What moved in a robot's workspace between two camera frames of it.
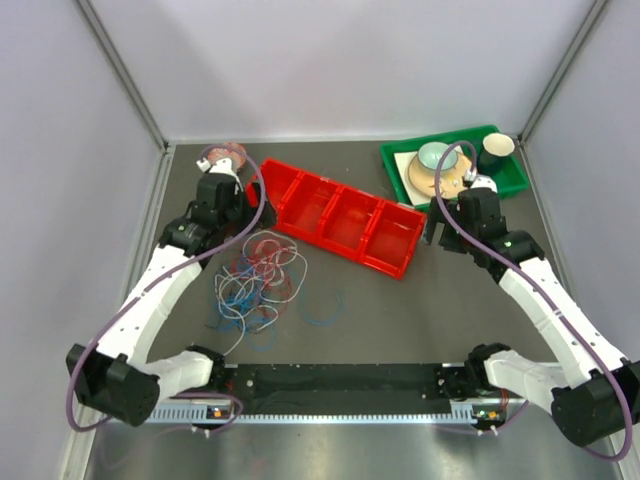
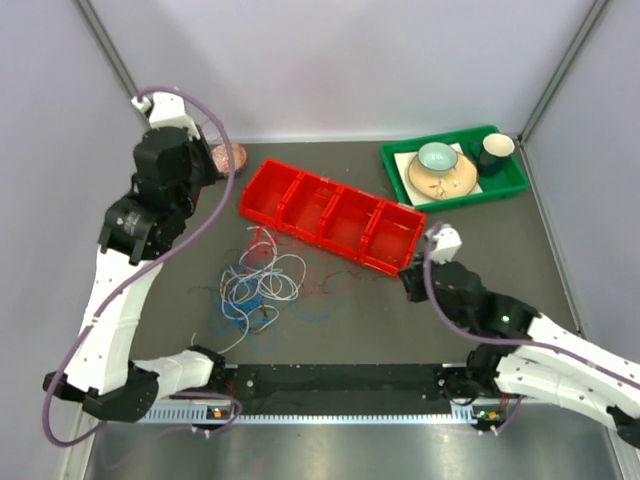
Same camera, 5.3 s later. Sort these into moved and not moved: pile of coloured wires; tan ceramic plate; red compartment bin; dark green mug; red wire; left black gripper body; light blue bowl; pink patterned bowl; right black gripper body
Moved: red wire; right black gripper body; left black gripper body
Not moved: red compartment bin; pile of coloured wires; light blue bowl; pink patterned bowl; dark green mug; tan ceramic plate
